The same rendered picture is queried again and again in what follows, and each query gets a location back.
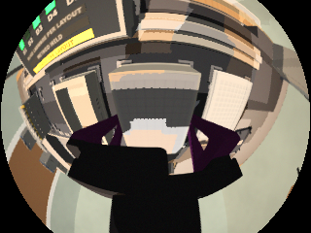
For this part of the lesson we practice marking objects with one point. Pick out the black flat plate with pegs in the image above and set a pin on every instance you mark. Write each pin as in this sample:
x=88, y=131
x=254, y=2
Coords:
x=243, y=134

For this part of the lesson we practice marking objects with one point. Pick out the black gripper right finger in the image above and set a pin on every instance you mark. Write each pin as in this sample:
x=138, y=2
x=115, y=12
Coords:
x=221, y=142

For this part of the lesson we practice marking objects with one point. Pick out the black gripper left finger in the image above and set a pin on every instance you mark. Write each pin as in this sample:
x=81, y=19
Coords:
x=95, y=132

